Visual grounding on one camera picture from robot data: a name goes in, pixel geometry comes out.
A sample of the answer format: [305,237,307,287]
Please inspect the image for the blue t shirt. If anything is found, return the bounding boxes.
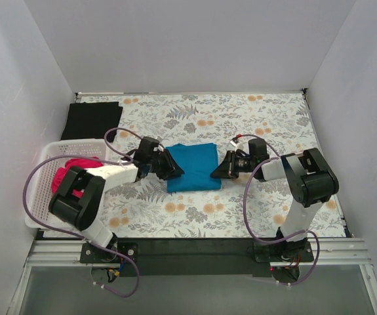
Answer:
[167,143,222,193]

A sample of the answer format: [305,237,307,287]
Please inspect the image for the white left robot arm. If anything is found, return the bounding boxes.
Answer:
[49,136,184,263]

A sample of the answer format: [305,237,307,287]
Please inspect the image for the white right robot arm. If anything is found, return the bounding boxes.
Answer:
[210,135,339,261]

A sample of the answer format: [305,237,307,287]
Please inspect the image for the folded black t shirt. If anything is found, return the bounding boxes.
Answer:
[60,102,123,140]

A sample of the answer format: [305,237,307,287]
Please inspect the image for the crumpled pink t shirt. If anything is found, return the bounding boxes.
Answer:
[51,157,104,194]

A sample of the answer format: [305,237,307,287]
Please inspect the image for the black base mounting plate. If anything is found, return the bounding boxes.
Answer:
[79,237,315,278]

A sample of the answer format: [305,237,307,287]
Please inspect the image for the white plastic laundry basket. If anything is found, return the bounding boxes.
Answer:
[28,138,108,230]

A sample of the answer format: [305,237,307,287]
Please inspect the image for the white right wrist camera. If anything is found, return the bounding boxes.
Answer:
[229,135,243,150]

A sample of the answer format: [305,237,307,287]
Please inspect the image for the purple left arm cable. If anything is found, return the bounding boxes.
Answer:
[22,127,143,298]

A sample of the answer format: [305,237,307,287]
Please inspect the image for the aluminium frame rail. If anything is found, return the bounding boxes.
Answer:
[26,238,377,315]

